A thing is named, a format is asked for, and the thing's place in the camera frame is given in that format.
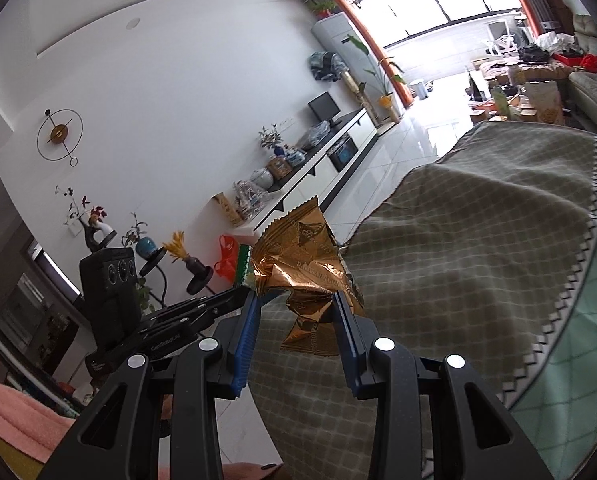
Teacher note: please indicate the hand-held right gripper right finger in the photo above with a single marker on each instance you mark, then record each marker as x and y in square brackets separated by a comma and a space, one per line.
[346, 340]

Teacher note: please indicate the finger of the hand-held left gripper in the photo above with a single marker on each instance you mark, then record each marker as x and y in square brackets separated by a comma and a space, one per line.
[218, 305]

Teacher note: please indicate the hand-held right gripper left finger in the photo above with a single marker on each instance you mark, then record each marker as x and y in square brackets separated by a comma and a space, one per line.
[243, 340]

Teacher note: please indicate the green snack packet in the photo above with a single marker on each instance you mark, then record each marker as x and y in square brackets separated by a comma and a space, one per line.
[243, 262]

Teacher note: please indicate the gold snack wrapper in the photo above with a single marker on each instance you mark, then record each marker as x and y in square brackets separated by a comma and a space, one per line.
[303, 260]

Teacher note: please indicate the white trash can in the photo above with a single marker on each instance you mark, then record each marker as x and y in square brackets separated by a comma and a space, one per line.
[419, 90]

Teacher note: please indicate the black plant stand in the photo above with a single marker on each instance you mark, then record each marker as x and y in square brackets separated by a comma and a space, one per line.
[198, 277]

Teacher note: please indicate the orange plastic bag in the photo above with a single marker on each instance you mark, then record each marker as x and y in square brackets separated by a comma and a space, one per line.
[227, 260]

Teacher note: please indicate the plant in blue vase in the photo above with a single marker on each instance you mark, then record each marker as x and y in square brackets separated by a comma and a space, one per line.
[144, 247]

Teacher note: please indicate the yellow dried flowers vase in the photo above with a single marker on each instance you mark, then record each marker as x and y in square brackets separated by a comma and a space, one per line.
[176, 247]

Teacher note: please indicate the flowering branch in white vase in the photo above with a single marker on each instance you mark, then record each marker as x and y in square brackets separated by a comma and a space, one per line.
[96, 220]

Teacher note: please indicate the tall patterned paper box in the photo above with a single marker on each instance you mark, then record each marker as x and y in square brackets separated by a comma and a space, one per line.
[228, 209]

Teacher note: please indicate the patterned tablecloth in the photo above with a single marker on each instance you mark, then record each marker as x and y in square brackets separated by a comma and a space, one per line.
[453, 235]

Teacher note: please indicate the decorated wooden box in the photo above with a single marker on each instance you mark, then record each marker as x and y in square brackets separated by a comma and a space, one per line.
[279, 167]

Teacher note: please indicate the blue and white porcelain jar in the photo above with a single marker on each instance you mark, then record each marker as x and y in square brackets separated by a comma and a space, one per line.
[296, 155]

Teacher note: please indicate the flower plant in small vase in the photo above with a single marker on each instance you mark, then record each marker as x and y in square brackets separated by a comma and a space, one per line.
[271, 139]

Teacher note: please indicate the white TV cabinet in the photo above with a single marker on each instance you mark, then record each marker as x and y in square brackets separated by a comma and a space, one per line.
[323, 165]

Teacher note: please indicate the clear plastic bag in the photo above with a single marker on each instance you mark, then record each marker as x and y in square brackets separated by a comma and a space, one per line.
[317, 132]

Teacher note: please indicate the black monitor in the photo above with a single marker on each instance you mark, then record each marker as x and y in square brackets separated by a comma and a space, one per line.
[323, 106]

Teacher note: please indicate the tall green potted plant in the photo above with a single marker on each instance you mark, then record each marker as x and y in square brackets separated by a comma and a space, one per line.
[386, 102]

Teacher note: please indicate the blue patterned cloth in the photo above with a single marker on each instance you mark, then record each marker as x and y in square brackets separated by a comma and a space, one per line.
[326, 66]

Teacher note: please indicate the white standing air conditioner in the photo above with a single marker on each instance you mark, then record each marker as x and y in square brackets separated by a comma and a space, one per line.
[333, 35]

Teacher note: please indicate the cluttered coffee table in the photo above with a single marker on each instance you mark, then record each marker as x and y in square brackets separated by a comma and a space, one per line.
[518, 95]

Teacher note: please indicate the small red-potted plant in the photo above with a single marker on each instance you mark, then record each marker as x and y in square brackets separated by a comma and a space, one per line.
[322, 7]

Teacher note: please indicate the white office chair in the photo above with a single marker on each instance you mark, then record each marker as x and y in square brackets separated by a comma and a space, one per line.
[501, 37]

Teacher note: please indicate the black bag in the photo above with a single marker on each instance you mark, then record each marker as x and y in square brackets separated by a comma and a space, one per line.
[533, 52]

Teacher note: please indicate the green sofa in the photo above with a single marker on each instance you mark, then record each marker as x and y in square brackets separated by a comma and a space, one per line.
[593, 90]

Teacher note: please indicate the red cloth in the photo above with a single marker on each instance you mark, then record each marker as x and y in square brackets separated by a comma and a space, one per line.
[578, 62]

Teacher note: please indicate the round wall clock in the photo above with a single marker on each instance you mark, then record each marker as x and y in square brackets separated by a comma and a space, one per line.
[58, 133]

